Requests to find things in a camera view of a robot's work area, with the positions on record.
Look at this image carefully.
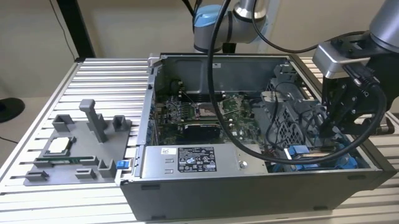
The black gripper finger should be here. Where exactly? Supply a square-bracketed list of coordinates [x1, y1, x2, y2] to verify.
[340, 98, 376, 136]
[321, 81, 349, 140]

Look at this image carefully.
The hard disk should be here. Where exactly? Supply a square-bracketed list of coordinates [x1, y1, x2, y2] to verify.
[289, 144, 340, 162]

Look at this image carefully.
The gray disk bay cage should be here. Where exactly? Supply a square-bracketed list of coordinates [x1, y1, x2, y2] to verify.
[251, 78, 333, 150]

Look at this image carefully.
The RAM slot bank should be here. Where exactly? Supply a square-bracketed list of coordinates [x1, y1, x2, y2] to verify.
[181, 91, 227, 98]
[181, 118, 234, 125]

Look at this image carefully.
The green motherboard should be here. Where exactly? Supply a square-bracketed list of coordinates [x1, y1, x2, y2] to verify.
[154, 91, 266, 146]

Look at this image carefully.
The CPU socket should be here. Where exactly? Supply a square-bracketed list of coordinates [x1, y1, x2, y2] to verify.
[194, 102, 226, 118]

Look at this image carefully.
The black graphics card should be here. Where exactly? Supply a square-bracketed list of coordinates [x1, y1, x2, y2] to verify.
[182, 123, 221, 144]

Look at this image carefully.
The open black PC case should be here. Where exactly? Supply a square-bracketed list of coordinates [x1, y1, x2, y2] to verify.
[114, 52, 398, 221]

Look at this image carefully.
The silver power supply unit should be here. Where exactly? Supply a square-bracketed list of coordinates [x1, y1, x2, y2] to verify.
[139, 144, 270, 177]

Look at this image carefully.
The gray parts rack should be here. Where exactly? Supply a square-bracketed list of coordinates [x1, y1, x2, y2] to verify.
[25, 99, 134, 187]

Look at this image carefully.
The green RAM stick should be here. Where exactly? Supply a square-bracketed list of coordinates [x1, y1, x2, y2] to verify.
[35, 156, 95, 162]

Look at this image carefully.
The silver CPU chip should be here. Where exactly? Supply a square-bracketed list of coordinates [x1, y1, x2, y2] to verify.
[46, 137, 75, 154]

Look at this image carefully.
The black round stand base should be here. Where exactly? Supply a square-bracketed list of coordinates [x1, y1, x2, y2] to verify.
[0, 98, 26, 123]

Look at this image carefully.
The black disk wire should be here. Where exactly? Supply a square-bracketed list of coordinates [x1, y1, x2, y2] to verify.
[300, 109, 329, 148]
[266, 81, 301, 150]

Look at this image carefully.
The gray table clamp handle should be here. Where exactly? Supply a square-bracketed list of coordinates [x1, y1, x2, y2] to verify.
[378, 116, 398, 135]

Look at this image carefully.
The blue plastic bay bracket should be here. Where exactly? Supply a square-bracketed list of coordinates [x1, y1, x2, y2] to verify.
[274, 156, 357, 173]

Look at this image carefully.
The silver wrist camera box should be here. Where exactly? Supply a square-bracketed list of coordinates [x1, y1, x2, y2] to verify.
[313, 40, 373, 79]

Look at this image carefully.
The thin black camera cable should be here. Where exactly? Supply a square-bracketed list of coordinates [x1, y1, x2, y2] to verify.
[250, 0, 320, 53]

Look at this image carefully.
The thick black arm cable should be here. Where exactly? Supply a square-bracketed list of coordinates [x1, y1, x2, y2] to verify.
[207, 0, 390, 164]

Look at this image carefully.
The black metal frame post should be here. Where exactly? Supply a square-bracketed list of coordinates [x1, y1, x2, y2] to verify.
[57, 0, 97, 59]

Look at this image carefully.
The thin black wall cable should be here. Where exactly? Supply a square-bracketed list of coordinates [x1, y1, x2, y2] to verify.
[50, 0, 79, 63]

